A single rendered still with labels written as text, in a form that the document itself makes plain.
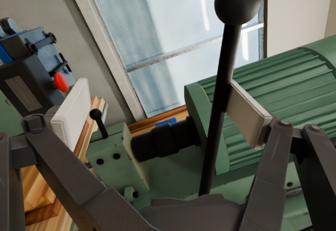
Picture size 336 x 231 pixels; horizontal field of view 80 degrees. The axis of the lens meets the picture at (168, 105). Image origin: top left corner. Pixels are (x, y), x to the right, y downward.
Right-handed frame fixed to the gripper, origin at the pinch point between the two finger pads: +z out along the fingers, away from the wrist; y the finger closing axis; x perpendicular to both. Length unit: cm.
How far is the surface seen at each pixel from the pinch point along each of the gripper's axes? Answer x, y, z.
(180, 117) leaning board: -94, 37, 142
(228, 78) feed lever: 2.3, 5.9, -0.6
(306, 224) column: -30.1, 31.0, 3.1
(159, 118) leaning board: -95, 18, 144
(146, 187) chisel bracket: -25.1, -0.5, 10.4
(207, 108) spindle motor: -6.5, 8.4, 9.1
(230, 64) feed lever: 3.5, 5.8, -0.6
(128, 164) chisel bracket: -18.5, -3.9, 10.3
